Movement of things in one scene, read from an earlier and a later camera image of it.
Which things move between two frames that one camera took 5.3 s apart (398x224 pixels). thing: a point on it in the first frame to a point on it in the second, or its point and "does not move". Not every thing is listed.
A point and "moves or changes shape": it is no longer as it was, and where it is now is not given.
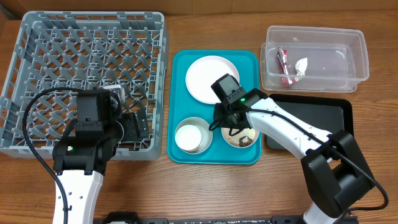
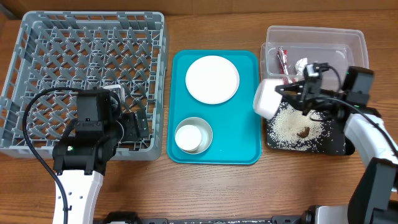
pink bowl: x=244 y=138 to x=266 y=100
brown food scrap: x=245 y=141 moves or changes shape
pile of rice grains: x=234 y=139 moves or changes shape
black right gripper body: x=219 y=119 to x=304 y=94
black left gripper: x=132 y=130 does not move
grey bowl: x=206 y=133 does not move
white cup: x=188 y=137 does not move
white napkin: x=301 y=65 does not move
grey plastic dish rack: x=75 y=50 does not move
